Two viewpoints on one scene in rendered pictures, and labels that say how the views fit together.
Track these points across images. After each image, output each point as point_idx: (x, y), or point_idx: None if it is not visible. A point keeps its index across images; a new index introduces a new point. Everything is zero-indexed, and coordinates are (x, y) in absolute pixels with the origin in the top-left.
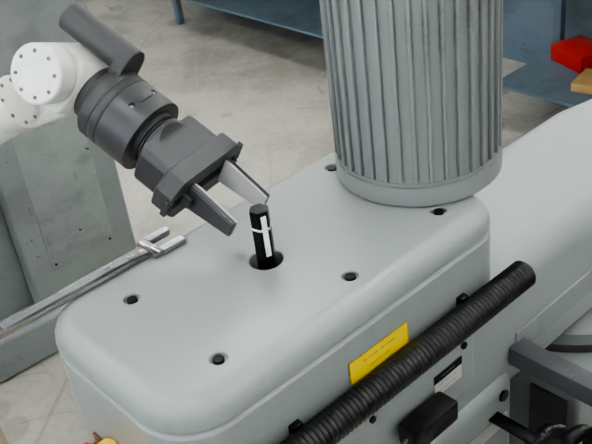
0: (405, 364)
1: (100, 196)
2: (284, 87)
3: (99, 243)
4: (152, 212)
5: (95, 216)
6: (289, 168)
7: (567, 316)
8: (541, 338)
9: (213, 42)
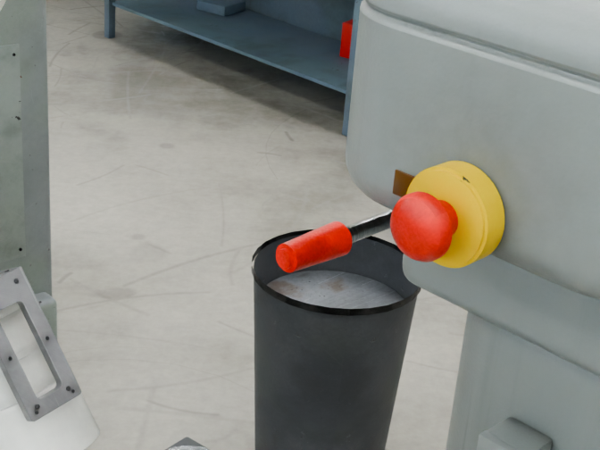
0: None
1: (20, 188)
2: (243, 127)
3: (4, 253)
4: (63, 243)
5: (8, 213)
6: (248, 218)
7: None
8: None
9: (152, 64)
